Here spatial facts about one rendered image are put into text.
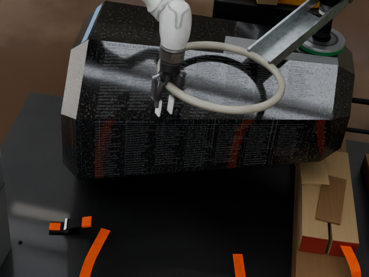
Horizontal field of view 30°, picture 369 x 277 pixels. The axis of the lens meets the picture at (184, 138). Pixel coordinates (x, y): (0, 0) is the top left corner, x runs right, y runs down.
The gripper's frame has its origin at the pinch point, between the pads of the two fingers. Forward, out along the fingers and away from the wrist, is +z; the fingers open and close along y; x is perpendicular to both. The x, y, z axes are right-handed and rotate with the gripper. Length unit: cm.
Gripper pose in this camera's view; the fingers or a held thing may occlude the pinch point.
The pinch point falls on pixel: (164, 106)
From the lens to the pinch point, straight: 254.1
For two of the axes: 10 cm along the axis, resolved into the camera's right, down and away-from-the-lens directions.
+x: -4.9, -5.7, 6.6
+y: 8.6, -2.0, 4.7
